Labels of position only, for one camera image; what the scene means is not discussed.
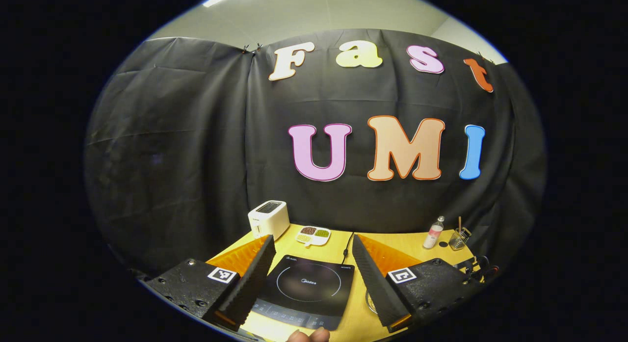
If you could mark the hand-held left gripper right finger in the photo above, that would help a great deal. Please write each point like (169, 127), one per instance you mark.
(375, 288)

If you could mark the white divided bean dish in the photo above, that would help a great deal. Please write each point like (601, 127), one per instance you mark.
(313, 235)

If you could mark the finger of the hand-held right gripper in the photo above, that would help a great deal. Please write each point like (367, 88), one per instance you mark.
(483, 271)

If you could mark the black induction cooktop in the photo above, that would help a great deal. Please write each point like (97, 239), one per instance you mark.
(309, 288)

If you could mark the stainless steel pot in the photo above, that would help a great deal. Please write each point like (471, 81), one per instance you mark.
(369, 302)

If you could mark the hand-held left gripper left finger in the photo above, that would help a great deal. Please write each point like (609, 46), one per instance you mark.
(250, 288)

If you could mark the clear bottle pink label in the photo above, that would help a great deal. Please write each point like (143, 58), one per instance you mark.
(433, 234)

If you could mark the white toaster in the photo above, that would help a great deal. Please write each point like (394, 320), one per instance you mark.
(267, 219)

